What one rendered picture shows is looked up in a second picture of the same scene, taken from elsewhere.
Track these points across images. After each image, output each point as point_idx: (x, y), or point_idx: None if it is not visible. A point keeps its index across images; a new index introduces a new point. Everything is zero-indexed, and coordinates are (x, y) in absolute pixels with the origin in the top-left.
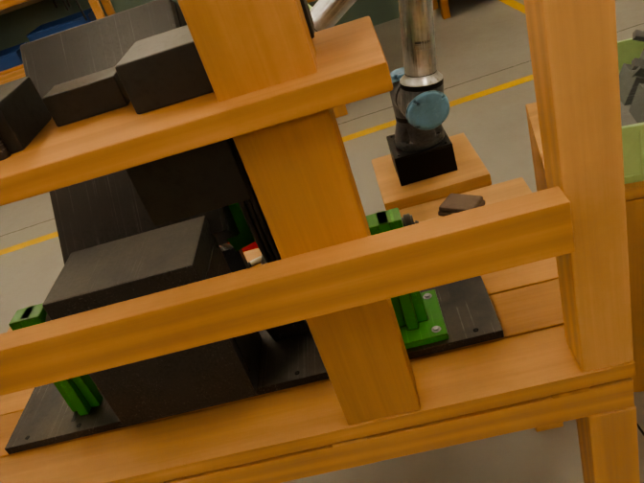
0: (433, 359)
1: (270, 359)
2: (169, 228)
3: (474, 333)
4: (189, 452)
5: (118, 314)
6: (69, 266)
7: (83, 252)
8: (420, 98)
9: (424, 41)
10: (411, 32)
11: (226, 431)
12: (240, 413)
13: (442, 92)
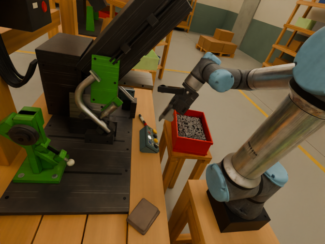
0: (12, 175)
1: (66, 119)
2: (80, 50)
3: (4, 196)
4: (41, 101)
5: (1, 27)
6: (81, 37)
7: (88, 39)
8: (214, 167)
9: (252, 148)
10: (255, 132)
11: (41, 109)
12: (48, 112)
13: (231, 190)
